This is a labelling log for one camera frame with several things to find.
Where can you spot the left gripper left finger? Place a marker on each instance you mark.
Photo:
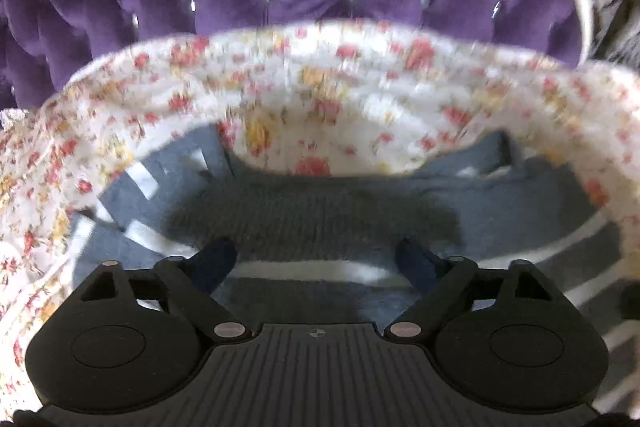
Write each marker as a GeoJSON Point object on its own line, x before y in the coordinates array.
{"type": "Point", "coordinates": [190, 284]}

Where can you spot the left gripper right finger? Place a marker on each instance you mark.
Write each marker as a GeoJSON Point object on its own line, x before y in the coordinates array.
{"type": "Point", "coordinates": [441, 284]}

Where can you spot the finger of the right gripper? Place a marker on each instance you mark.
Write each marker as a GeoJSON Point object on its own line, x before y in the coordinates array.
{"type": "Point", "coordinates": [630, 302]}

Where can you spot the grey white striped cardigan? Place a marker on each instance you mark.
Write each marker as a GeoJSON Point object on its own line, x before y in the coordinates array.
{"type": "Point", "coordinates": [322, 250]}

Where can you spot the floral bed quilt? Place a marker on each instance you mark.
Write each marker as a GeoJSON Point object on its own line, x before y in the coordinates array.
{"type": "Point", "coordinates": [319, 99]}

